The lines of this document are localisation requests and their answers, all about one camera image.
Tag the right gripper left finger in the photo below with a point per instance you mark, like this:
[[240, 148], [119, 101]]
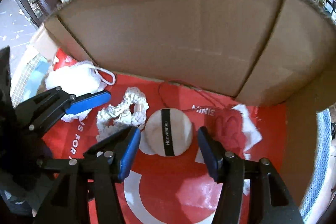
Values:
[[92, 177]]

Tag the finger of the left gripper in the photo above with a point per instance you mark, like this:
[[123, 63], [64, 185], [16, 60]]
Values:
[[39, 113]]

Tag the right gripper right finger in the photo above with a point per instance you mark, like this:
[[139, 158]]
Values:
[[270, 200]]

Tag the white crochet scrunchie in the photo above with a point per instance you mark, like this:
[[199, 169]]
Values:
[[131, 111]]

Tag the round beige powder puff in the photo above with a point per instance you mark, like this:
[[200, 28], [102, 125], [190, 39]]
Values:
[[169, 132]]

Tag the blue knitted blanket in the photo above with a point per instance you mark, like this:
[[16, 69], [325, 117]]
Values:
[[321, 161]]

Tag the white mesh bath pouf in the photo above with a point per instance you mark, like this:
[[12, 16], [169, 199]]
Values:
[[80, 79]]

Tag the dark red knitted item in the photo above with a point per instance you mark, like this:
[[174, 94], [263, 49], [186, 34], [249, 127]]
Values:
[[231, 124]]

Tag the red-lined cardboard box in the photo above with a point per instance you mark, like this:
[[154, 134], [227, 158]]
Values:
[[277, 57]]

